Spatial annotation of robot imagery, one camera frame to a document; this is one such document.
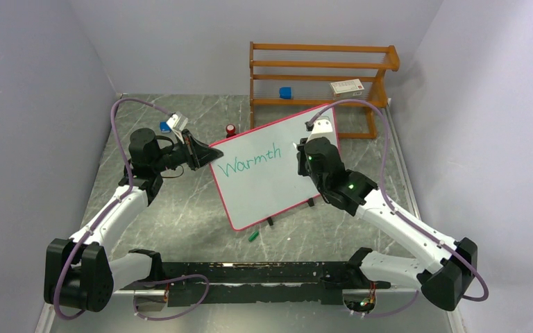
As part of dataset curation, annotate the pink-framed whiteboard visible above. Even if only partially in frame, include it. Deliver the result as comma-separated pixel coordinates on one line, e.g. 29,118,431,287
210,105,324,231

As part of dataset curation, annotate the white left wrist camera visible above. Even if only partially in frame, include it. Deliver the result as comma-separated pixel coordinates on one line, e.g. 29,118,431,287
165,112,189,133

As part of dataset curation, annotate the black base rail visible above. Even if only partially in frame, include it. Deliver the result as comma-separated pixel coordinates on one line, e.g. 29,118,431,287
127,262,391,307

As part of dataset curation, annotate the aluminium frame rail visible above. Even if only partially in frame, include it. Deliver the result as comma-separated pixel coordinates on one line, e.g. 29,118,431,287
35,282,135,332

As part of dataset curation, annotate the white red box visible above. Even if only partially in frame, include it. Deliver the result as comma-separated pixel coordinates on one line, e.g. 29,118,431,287
330,78,364,98

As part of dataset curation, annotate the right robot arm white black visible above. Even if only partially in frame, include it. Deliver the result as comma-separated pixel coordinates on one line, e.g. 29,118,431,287
297,137,478,311

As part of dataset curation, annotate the green marker cap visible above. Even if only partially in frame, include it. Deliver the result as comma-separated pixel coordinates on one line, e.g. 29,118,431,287
248,230,260,242

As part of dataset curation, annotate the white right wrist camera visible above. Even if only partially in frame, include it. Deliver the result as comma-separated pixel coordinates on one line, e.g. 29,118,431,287
307,116,337,146

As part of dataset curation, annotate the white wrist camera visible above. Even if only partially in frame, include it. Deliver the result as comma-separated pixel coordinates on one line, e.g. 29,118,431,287
307,116,337,146
165,112,189,133

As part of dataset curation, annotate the blue object on rack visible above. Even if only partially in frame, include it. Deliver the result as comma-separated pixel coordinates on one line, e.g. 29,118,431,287
278,87,293,100

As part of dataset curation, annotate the blue eraser block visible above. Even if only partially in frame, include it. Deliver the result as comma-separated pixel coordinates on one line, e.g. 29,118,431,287
159,121,171,133

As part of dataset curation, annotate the orange wooden rack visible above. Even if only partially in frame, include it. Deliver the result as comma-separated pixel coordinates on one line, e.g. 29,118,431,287
248,42,401,139

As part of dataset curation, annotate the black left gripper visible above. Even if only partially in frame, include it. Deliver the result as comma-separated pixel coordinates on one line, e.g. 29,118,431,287
152,130,222,172

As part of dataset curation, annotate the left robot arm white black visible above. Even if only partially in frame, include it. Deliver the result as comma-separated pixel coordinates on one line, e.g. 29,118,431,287
44,128,224,312

